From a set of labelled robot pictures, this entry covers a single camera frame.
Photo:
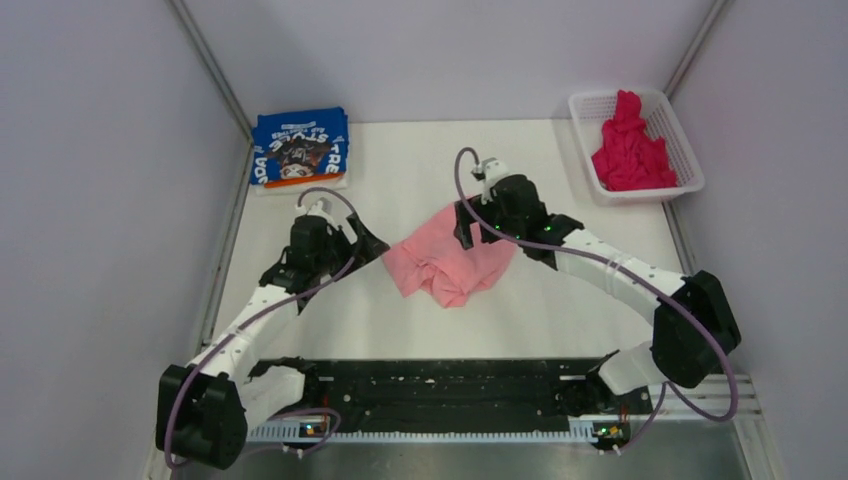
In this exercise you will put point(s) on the magenta t-shirt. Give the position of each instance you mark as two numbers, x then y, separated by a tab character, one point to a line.
628	159

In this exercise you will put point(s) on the light pink t-shirt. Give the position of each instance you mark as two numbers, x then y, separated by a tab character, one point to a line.
432	260

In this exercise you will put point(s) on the folded white orange t-shirt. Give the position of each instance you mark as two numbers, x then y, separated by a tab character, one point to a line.
298	185

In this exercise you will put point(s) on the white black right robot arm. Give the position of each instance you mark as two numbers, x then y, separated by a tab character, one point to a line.
693	328

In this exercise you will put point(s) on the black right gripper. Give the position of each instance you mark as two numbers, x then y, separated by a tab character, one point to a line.
463	229

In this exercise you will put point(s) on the aluminium rail frame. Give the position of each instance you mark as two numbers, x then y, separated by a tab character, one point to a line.
674	444

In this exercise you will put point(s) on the folded blue printed t-shirt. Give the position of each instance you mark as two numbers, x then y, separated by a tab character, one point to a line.
299	147

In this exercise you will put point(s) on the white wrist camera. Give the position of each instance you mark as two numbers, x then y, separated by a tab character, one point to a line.
490	172
322	207

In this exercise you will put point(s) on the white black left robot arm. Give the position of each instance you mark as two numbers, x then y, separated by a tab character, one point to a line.
206	408

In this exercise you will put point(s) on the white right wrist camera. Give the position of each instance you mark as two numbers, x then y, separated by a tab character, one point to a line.
490	172

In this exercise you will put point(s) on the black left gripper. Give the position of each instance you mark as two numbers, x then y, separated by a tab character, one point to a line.
368	246

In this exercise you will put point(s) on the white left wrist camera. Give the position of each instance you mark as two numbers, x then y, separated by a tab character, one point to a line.
322	207

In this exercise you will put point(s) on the white plastic laundry basket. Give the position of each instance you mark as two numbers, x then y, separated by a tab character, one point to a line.
590	110

